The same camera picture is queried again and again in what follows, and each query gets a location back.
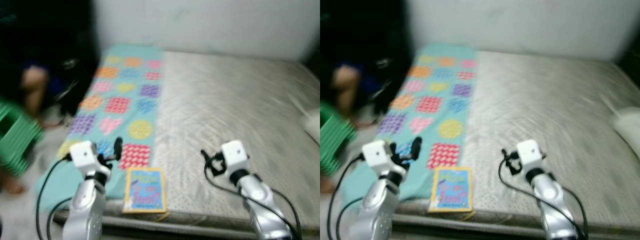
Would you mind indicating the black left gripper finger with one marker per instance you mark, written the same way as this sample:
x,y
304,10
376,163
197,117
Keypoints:
x,y
118,149
393,148
416,148

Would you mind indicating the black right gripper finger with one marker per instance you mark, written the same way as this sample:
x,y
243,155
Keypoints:
x,y
206,155
506,154

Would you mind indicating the blue yellow children's book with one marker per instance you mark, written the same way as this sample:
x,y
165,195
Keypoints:
x,y
145,191
451,190

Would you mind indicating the white printed pillow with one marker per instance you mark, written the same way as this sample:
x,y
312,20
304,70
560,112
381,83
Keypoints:
x,y
314,125
629,126

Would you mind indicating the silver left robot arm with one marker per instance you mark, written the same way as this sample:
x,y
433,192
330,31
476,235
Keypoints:
x,y
87,210
377,210

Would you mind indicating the grey quilted mattress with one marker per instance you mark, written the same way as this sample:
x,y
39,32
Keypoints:
x,y
235,125
545,125

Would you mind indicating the teal blanket with coloured hearts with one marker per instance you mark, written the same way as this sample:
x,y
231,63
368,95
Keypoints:
x,y
125,100
435,100

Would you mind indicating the green plastic stool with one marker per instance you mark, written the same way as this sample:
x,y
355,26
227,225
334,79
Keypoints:
x,y
17,137
335,140

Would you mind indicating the person in black shorts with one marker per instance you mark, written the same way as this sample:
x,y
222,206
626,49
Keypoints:
x,y
34,87
346,87

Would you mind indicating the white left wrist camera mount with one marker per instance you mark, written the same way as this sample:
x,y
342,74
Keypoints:
x,y
377,154
85,154

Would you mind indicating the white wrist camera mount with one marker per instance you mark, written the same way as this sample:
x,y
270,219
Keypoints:
x,y
235,155
377,154
530,154
85,154

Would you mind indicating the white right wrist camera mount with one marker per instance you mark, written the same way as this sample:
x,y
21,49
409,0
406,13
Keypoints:
x,y
530,154
235,155

